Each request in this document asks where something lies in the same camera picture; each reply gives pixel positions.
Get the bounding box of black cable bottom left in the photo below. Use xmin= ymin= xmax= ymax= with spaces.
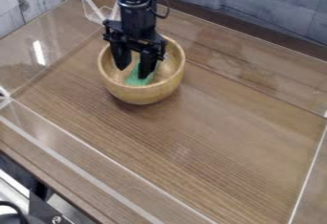
xmin=0 ymin=200 xmax=30 ymax=224

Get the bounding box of wooden bowl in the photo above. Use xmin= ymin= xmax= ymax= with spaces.
xmin=97 ymin=36 xmax=185 ymax=105

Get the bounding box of black metal table mount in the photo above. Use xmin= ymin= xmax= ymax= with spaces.
xmin=24 ymin=189 xmax=74 ymax=224

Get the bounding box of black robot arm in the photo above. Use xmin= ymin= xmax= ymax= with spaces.
xmin=102 ymin=0 xmax=169 ymax=79

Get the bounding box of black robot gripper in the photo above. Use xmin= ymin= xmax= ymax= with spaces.
xmin=104 ymin=0 xmax=167 ymax=78

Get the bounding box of clear acrylic corner bracket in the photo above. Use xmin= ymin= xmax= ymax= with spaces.
xmin=81 ymin=0 xmax=120 ymax=25

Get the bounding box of green rectangular block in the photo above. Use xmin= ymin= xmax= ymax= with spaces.
xmin=124 ymin=61 xmax=155 ymax=86

